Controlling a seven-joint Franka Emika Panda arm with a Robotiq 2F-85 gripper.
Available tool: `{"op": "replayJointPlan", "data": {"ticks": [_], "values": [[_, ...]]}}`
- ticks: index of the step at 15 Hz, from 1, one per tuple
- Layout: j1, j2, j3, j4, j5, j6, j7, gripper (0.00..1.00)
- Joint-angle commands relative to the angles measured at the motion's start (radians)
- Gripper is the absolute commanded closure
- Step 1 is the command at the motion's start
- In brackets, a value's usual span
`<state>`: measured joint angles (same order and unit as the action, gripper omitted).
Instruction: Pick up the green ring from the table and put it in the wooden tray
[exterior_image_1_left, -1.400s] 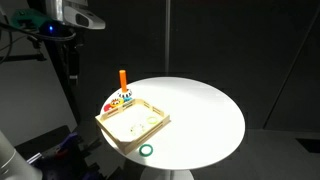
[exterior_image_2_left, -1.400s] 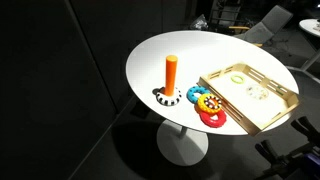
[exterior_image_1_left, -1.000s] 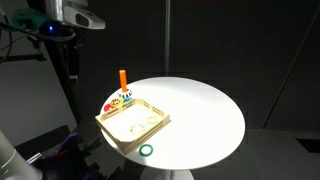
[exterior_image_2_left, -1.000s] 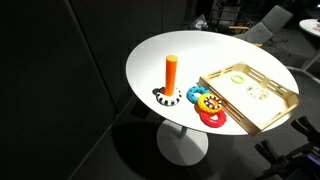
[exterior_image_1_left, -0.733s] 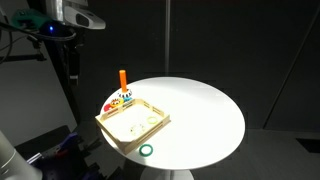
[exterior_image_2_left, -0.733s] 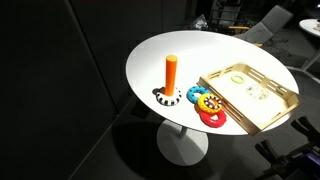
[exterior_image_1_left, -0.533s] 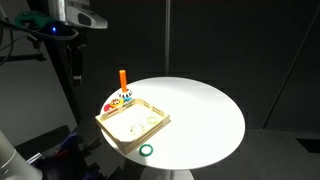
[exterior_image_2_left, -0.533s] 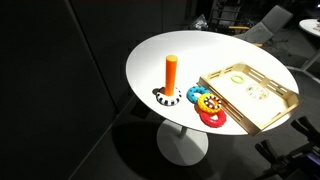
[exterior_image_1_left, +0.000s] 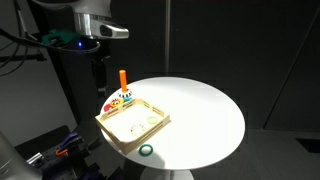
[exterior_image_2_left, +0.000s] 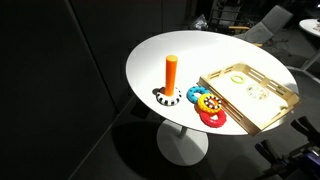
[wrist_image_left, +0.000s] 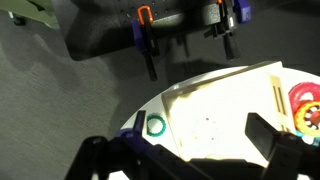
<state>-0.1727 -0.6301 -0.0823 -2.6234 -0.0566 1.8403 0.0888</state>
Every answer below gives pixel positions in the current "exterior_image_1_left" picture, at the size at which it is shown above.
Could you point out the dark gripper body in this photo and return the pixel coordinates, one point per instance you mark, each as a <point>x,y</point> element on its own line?
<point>100,65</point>

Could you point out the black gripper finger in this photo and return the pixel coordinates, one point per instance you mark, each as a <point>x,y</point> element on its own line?
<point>101,89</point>

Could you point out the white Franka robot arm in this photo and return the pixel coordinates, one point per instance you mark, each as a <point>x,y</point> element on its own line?
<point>87,13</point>

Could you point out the wooden tray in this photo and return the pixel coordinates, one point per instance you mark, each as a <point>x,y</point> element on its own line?
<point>132,126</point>

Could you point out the orange stacking peg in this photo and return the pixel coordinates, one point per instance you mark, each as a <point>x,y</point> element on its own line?
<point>123,81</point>

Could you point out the purple and orange clamp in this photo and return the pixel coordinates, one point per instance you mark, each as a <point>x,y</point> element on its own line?
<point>68,144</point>

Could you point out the grey vertical pole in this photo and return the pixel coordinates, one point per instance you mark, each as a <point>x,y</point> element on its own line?
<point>167,36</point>

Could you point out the grey curved object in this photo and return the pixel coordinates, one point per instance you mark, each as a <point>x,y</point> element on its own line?
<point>13,163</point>

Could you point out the teal camera mount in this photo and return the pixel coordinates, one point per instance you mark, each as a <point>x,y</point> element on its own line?
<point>59,36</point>

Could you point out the white table pedestal base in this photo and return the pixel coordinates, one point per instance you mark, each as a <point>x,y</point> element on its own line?
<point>166,174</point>

